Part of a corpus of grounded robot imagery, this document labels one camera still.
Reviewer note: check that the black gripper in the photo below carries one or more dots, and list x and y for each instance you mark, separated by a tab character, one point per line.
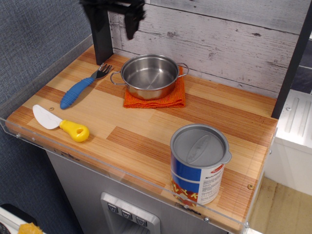
98	18

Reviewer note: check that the blue handled metal fork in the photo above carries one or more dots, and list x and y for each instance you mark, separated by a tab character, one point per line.
73	93

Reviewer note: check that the stainless steel pot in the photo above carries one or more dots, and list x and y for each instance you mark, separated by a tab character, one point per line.
150	76

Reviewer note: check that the orange folded cloth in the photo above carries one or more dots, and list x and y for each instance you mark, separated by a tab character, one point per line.
176	99

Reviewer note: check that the blue labelled soup can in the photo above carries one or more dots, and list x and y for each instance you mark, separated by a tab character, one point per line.
199	154

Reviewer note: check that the toy fridge dispenser panel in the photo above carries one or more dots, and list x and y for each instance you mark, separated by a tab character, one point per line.
125	218

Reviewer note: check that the yellow and black object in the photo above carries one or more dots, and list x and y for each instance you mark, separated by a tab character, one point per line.
15	221

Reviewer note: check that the white toy sink unit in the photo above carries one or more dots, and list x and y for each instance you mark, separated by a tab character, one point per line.
289	161

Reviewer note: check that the dark vertical post left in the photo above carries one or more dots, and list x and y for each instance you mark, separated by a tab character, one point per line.
102	43

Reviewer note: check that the dark vertical post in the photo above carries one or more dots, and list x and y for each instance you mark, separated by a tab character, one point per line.
294	63
102	43

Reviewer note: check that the yellow handled white toy knife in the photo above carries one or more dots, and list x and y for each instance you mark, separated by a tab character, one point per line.
77	132

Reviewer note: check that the clear acrylic guard rail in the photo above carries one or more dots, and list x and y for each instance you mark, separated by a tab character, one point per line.
132	145

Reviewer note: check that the dark vertical post right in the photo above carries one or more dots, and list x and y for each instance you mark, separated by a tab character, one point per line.
294	63

